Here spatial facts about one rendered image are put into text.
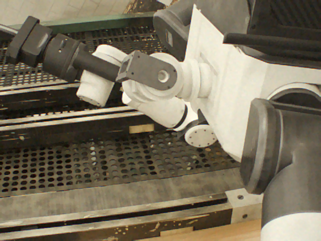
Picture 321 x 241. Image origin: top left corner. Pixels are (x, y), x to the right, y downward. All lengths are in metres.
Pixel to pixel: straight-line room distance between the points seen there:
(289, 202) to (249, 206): 0.63
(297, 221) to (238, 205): 0.63
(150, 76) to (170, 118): 0.43
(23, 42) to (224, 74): 0.47
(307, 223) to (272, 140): 0.09
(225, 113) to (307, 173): 0.19
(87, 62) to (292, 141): 0.52
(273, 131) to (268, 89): 0.11
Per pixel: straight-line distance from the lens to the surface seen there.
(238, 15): 0.53
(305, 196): 0.39
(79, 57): 0.85
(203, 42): 0.64
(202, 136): 0.97
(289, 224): 0.38
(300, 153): 0.42
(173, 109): 0.96
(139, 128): 1.35
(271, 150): 0.41
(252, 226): 1.04
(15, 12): 6.44
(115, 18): 2.25
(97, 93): 0.88
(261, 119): 0.42
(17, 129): 1.32
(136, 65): 0.54
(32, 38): 0.91
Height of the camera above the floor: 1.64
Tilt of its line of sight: 25 degrees down
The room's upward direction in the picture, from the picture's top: 69 degrees counter-clockwise
